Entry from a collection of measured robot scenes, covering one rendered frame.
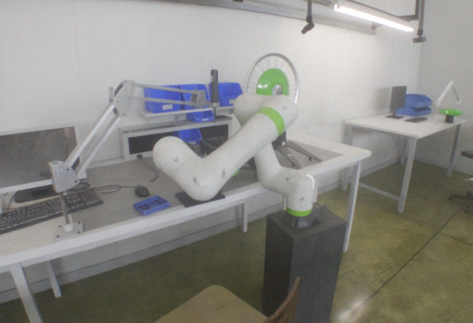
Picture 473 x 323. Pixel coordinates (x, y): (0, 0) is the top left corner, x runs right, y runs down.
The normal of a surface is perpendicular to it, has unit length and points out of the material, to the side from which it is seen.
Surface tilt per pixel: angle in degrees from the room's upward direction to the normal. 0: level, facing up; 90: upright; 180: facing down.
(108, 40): 90
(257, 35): 90
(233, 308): 0
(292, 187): 89
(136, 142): 90
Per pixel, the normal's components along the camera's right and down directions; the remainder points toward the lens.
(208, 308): 0.00, -0.96
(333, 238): 0.40, 0.25
